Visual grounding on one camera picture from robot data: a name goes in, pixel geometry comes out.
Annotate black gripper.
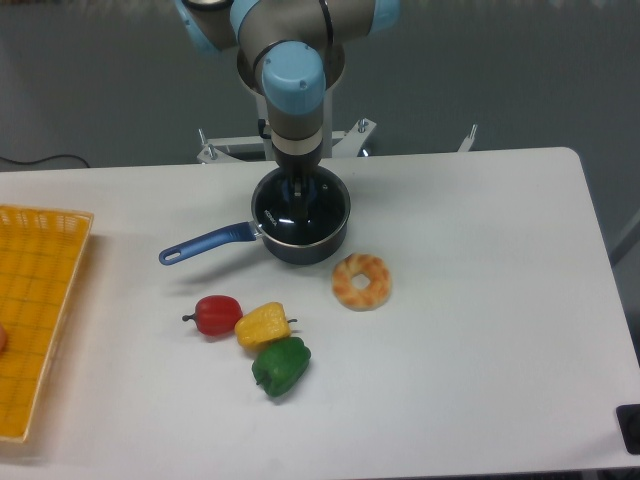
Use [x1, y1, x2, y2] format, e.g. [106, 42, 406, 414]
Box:
[257, 118, 321, 218]

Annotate glass lid blue knob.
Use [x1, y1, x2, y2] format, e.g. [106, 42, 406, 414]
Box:
[252, 167, 351, 246]

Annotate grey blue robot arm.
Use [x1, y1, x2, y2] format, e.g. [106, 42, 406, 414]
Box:
[176, 1, 400, 217]

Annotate yellow bell pepper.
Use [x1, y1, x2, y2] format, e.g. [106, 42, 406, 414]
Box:
[234, 302, 292, 350]

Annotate red bell pepper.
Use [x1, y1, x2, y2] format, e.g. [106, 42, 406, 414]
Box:
[182, 295, 243, 337]

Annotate green bell pepper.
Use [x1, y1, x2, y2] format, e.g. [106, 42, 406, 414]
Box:
[251, 337, 311, 398]

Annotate yellow woven basket tray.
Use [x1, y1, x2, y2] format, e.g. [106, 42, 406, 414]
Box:
[1, 204, 94, 443]

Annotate black device table corner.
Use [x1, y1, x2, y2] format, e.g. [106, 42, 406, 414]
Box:
[616, 404, 640, 455]

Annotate dark saucepan blue handle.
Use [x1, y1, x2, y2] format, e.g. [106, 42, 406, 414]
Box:
[159, 167, 351, 266]

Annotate white metal base frame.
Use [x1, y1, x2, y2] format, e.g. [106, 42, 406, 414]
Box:
[196, 118, 479, 164]

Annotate glazed bagel bread ring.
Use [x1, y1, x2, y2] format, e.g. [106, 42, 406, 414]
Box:
[331, 253, 394, 313]

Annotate black cable on floor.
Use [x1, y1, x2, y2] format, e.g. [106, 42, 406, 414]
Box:
[0, 154, 91, 168]

